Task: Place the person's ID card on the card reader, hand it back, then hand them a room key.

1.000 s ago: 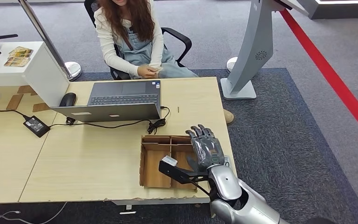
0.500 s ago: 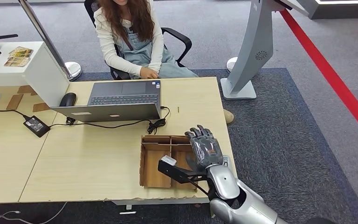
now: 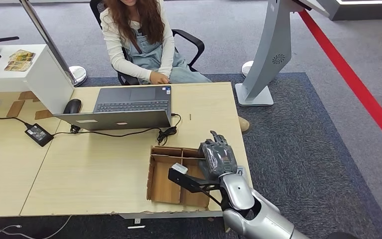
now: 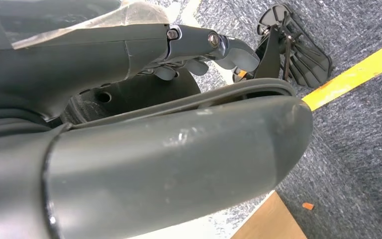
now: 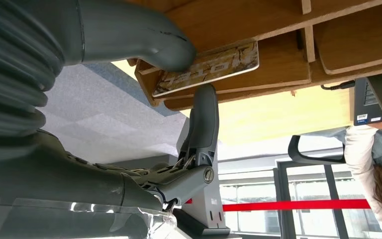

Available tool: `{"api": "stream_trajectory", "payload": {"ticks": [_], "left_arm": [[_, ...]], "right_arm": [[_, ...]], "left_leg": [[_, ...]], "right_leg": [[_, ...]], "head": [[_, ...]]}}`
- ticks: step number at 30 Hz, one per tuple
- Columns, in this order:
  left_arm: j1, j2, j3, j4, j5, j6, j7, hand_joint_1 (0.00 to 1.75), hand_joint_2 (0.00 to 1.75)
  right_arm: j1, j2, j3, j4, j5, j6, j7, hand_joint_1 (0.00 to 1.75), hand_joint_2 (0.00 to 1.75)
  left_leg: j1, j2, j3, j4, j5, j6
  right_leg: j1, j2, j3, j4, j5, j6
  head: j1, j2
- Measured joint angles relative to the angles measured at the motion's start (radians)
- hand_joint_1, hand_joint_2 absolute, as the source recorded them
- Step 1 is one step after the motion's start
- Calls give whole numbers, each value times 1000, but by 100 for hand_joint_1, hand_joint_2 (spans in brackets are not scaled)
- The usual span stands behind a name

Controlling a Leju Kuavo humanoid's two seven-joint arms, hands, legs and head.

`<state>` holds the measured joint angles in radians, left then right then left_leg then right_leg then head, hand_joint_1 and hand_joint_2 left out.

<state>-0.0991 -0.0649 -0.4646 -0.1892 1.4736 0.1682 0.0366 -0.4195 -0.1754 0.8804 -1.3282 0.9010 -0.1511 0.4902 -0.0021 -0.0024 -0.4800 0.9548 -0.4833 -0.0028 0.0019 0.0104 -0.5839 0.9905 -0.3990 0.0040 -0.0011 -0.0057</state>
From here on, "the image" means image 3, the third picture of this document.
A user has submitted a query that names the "divided cardboard box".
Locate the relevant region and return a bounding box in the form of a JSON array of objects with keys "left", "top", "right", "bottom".
[{"left": 146, "top": 146, "right": 212, "bottom": 209}]

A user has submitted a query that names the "chrome stanchion pole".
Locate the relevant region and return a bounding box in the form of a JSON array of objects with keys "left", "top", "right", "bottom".
[{"left": 19, "top": 0, "right": 88, "bottom": 88}]

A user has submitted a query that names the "black office chair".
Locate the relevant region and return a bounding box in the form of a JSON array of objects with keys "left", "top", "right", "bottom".
[{"left": 90, "top": 0, "right": 205, "bottom": 87}]

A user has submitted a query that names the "white floor cable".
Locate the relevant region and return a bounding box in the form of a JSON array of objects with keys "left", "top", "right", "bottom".
[{"left": 0, "top": 215, "right": 73, "bottom": 239}]

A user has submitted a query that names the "person's beige shoe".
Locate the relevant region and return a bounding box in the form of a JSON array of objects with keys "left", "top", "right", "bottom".
[{"left": 238, "top": 116, "right": 251, "bottom": 133}]

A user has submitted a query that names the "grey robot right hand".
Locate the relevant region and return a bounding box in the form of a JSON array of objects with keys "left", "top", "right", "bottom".
[{"left": 198, "top": 130, "right": 239, "bottom": 181}]

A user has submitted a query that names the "black computer mouse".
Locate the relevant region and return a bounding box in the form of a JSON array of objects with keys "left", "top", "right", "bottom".
[{"left": 63, "top": 99, "right": 83, "bottom": 115}]

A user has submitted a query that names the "black power adapter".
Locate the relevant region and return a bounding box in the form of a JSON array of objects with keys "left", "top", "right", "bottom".
[{"left": 24, "top": 123, "right": 55, "bottom": 147}]

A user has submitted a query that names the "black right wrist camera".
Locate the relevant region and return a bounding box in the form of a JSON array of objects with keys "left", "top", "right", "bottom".
[{"left": 168, "top": 163, "right": 224, "bottom": 194}]

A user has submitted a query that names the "grey laptop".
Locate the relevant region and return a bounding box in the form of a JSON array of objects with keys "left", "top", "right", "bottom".
[{"left": 53, "top": 86, "right": 173, "bottom": 131}]

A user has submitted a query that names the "white cable with plug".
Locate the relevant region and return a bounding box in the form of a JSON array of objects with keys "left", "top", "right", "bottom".
[{"left": 0, "top": 225, "right": 22, "bottom": 237}]

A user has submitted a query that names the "grey kiosk stand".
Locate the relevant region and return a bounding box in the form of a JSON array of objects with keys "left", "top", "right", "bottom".
[{"left": 234, "top": 0, "right": 330, "bottom": 107}]

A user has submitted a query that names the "grey display platform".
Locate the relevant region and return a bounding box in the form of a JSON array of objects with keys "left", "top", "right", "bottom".
[{"left": 316, "top": 0, "right": 382, "bottom": 21}]

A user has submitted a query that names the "white counter box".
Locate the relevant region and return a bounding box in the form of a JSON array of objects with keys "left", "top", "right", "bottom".
[{"left": 0, "top": 44, "right": 76, "bottom": 115}]

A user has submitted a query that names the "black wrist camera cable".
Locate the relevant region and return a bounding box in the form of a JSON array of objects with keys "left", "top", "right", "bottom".
[{"left": 198, "top": 184, "right": 224, "bottom": 208}]

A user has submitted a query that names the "person's right hand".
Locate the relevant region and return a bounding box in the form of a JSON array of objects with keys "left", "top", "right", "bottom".
[{"left": 149, "top": 71, "right": 171, "bottom": 85}]

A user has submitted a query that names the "black mains cable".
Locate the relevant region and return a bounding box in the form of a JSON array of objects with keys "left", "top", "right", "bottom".
[{"left": 0, "top": 116, "right": 32, "bottom": 128}]

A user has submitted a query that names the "round white stanchion base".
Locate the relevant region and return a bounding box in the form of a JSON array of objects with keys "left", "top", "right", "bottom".
[{"left": 241, "top": 60, "right": 254, "bottom": 78}]

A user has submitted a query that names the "black laptop charger cable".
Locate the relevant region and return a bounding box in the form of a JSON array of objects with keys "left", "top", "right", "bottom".
[{"left": 52, "top": 113, "right": 182, "bottom": 146}]

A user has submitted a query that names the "person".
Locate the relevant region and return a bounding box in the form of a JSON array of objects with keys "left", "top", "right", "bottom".
[{"left": 99, "top": 0, "right": 251, "bottom": 133}]

